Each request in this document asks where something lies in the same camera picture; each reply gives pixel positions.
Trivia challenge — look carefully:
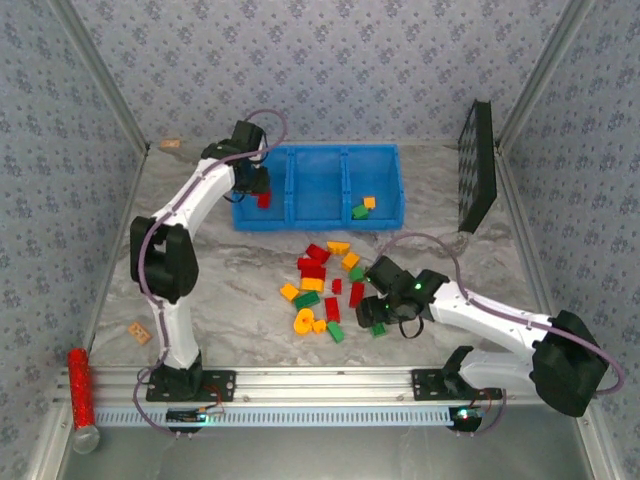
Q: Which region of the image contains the blue three-compartment plastic bin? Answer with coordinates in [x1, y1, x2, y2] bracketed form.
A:
[231, 143, 406, 232]

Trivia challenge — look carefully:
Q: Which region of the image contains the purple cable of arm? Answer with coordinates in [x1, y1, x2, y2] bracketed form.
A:
[369, 231, 626, 439]
[132, 108, 290, 440]

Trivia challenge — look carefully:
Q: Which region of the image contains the small circuit board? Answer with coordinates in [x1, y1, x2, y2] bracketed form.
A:
[448, 406, 484, 432]
[167, 408, 209, 424]

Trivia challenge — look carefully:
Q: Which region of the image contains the aluminium frame post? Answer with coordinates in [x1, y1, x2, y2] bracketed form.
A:
[52, 0, 151, 151]
[498, 0, 597, 147]

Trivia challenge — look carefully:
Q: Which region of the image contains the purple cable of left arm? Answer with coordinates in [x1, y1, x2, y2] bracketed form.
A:
[132, 108, 290, 440]

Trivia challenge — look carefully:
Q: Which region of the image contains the red glitter cylinder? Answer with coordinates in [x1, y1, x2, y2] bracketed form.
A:
[67, 348, 101, 455]

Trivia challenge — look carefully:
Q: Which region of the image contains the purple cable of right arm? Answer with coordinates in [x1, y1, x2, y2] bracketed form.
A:
[369, 231, 626, 439]

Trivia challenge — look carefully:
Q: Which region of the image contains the pale blue slotted cable duct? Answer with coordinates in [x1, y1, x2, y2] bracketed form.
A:
[94, 405, 457, 428]

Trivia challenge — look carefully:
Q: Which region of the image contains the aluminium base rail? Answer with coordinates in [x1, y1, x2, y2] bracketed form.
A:
[54, 365, 599, 404]

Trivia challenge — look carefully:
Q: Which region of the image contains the black grid panel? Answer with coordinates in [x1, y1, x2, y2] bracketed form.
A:
[457, 98, 499, 234]

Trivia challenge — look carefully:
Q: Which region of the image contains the aluminium side rail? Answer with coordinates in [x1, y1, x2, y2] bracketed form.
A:
[494, 142, 557, 321]
[82, 144, 151, 371]

